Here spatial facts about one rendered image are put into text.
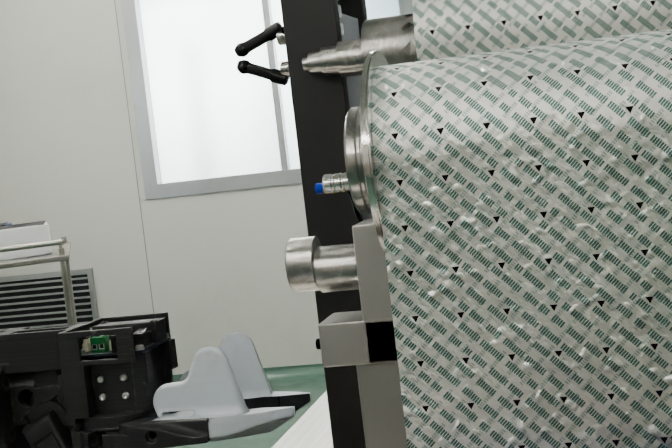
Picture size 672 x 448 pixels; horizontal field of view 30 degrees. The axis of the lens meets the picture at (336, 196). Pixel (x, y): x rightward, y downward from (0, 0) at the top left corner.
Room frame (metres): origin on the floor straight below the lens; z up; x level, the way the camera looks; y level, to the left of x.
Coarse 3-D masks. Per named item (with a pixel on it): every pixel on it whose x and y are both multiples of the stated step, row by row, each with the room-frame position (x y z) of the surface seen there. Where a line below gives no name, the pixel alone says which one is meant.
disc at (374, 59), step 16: (368, 64) 0.83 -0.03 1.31; (384, 64) 0.88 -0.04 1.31; (368, 80) 0.82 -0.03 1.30; (368, 96) 0.81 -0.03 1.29; (368, 112) 0.80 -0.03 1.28; (368, 128) 0.80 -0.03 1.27; (368, 144) 0.80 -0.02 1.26; (368, 160) 0.79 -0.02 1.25; (368, 176) 0.79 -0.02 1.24; (368, 192) 0.80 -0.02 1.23
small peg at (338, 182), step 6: (324, 174) 0.89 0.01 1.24; (330, 174) 0.89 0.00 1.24; (336, 174) 0.89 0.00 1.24; (342, 174) 0.89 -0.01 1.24; (324, 180) 0.89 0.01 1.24; (330, 180) 0.88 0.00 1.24; (336, 180) 0.88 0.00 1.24; (342, 180) 0.88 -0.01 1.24; (324, 186) 0.88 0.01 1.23; (330, 186) 0.88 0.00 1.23; (336, 186) 0.88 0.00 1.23; (342, 186) 0.88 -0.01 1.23; (348, 186) 0.88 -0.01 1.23; (330, 192) 0.89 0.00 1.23
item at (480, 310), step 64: (448, 256) 0.79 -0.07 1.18; (512, 256) 0.79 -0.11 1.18; (576, 256) 0.78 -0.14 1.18; (640, 256) 0.77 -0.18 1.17; (448, 320) 0.80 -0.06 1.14; (512, 320) 0.79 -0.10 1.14; (576, 320) 0.78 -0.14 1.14; (640, 320) 0.77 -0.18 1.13; (448, 384) 0.80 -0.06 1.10; (512, 384) 0.79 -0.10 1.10; (576, 384) 0.78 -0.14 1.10; (640, 384) 0.77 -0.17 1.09
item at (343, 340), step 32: (320, 256) 0.90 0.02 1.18; (352, 256) 0.89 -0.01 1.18; (384, 256) 0.88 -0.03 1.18; (320, 288) 0.90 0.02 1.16; (352, 288) 0.90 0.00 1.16; (384, 288) 0.88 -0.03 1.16; (352, 320) 0.89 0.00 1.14; (384, 320) 0.88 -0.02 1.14; (352, 352) 0.88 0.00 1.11; (384, 352) 0.88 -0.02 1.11; (384, 384) 0.89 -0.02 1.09; (384, 416) 0.89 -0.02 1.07
